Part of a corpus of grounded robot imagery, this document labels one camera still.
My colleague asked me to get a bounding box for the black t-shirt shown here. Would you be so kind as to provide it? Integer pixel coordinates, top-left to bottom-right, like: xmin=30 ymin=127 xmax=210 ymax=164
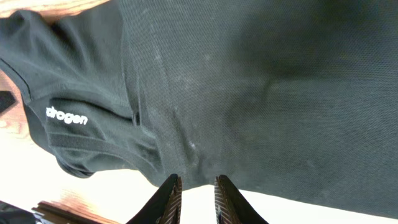
xmin=1 ymin=0 xmax=397 ymax=218

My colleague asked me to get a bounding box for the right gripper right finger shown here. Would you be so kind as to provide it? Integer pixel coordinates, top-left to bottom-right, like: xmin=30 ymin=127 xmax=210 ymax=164
xmin=214 ymin=175 xmax=269 ymax=224

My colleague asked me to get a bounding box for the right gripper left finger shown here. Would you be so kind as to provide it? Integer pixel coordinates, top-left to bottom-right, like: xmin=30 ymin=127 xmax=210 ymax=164
xmin=127 ymin=174 xmax=182 ymax=224

